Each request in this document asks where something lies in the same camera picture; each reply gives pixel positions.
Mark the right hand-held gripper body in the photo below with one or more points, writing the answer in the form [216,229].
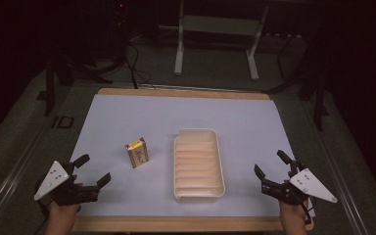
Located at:
[293,191]

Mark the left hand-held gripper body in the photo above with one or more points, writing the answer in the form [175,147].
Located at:
[66,192]

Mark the yellow printed carton box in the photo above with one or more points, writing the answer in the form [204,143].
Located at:
[137,153]

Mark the cream ribbed plastic tray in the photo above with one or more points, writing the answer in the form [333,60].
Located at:
[198,169]

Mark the person's left hand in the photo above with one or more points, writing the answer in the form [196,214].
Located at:
[62,213]

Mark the person's right hand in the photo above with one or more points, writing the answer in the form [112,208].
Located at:
[292,213]

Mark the black tripod stand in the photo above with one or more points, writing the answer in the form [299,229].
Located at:
[319,98]

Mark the black stand legs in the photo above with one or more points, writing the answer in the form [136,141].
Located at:
[50,84]

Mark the white metal stand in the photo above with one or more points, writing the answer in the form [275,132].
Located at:
[218,24]

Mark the black rectangular bracket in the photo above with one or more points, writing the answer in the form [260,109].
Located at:
[63,122]

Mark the grey metal rail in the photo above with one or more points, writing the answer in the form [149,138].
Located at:
[342,176]
[13,182]

